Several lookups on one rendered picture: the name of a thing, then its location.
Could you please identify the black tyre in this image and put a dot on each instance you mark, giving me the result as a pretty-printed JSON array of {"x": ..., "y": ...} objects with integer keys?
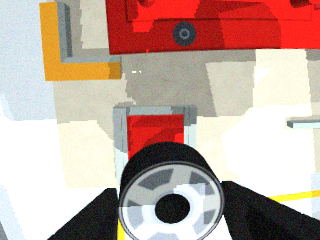
[{"x": 163, "y": 168}]

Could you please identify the yellow rectangular outline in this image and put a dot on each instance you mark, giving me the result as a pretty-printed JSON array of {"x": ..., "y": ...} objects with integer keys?
[{"x": 280, "y": 198}]

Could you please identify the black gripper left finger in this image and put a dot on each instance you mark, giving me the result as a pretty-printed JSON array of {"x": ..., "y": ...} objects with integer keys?
[{"x": 97, "y": 221}]

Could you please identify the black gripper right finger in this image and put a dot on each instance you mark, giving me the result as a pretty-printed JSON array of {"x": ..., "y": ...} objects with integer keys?
[{"x": 252, "y": 216}]

